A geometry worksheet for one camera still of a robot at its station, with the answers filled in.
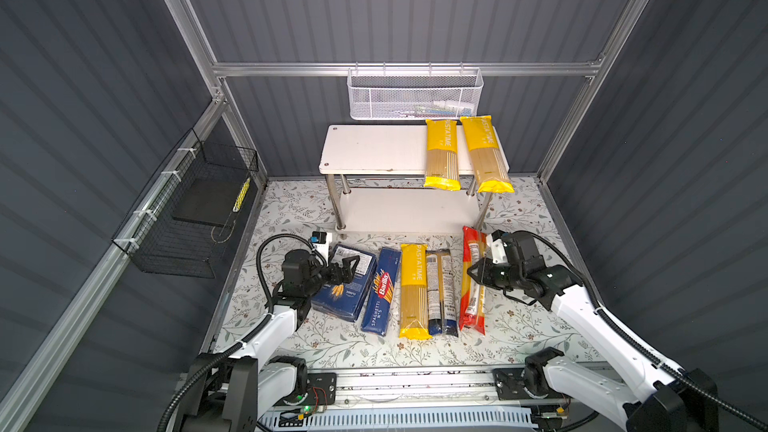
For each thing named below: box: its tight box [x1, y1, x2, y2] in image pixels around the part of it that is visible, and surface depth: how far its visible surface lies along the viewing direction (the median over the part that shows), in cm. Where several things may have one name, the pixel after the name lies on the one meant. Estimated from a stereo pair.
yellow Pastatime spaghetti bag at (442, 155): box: [424, 119, 461, 191], surface depth 76 cm
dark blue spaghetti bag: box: [426, 249, 459, 338], surface depth 88 cm
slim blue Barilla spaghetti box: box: [361, 247, 402, 337], surface depth 88 cm
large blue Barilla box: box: [311, 244, 377, 323], surface depth 85 cm
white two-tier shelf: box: [319, 124, 492, 231], surface depth 88 cm
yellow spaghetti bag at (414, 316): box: [400, 244, 433, 341], surface depth 89 cm
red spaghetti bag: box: [459, 226, 487, 336], surface depth 78 cm
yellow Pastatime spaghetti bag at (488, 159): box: [460, 115, 515, 193], surface depth 75 cm
